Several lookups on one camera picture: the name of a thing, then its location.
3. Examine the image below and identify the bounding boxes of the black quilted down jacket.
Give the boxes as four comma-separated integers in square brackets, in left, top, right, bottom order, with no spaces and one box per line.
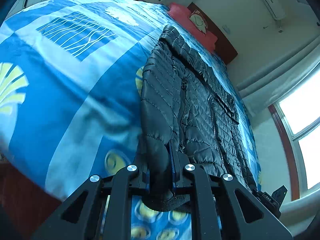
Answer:
[139,24,259,212]

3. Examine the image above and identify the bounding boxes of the white window curtain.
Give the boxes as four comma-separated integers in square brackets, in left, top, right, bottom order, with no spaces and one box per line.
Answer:
[237,37,319,116]

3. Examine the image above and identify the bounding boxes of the blue patterned bed sheet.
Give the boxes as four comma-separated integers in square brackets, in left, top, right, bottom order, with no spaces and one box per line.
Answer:
[1,0,260,239]

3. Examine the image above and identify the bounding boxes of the dark wooden headboard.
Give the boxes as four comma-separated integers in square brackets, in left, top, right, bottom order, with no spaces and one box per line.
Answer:
[188,3,238,65]

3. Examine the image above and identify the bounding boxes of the red pillow with print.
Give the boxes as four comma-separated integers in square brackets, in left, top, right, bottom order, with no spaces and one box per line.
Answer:
[168,3,218,53]

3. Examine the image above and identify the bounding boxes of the bright window with frame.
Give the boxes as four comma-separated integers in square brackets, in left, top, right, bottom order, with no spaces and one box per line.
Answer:
[269,69,319,200]

